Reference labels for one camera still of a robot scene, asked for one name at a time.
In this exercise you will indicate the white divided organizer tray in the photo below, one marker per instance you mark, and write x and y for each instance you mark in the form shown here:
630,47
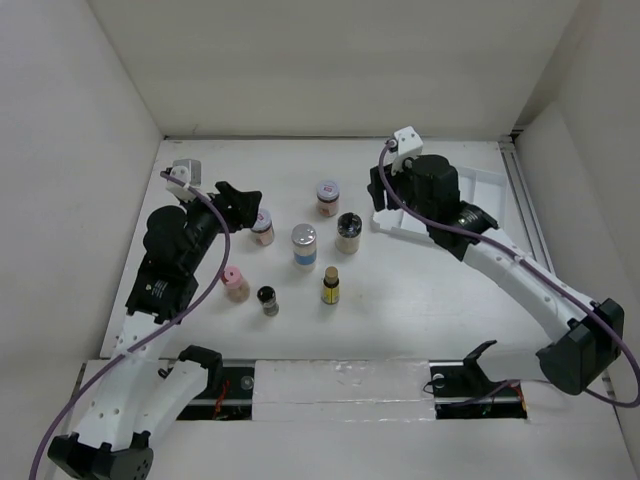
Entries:
484,189

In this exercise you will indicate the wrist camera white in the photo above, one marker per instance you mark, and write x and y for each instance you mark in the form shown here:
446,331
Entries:
189,172
404,144

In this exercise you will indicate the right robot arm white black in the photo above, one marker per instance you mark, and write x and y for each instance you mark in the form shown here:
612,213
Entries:
584,337

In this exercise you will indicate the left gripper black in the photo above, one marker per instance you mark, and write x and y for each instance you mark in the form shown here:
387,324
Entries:
238,206

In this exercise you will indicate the small black lid bottle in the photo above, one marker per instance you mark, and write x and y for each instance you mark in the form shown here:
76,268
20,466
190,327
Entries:
266,296

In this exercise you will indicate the blue label silver lid jar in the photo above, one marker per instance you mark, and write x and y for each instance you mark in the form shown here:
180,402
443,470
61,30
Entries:
304,244

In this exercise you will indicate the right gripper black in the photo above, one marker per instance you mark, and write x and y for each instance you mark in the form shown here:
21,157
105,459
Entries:
376,188

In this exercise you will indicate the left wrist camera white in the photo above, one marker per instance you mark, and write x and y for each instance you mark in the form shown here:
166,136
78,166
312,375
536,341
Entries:
189,172

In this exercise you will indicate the red label spice jar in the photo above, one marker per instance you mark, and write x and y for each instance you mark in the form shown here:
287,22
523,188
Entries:
262,230
327,194

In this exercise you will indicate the black mounting rail base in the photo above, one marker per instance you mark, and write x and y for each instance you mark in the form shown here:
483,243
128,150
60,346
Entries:
343,391

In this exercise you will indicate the black grinder top jar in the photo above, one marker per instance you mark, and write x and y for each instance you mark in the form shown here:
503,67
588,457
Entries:
349,230

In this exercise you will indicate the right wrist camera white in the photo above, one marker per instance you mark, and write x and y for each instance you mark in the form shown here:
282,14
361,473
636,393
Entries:
404,144

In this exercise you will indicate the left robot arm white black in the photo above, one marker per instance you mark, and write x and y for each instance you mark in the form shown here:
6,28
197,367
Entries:
134,404

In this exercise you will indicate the yellow label cork bottle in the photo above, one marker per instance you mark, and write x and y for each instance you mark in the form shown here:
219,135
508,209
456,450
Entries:
331,286

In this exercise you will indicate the pink lid spice bottle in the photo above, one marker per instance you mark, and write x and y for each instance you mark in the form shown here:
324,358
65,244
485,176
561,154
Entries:
236,286

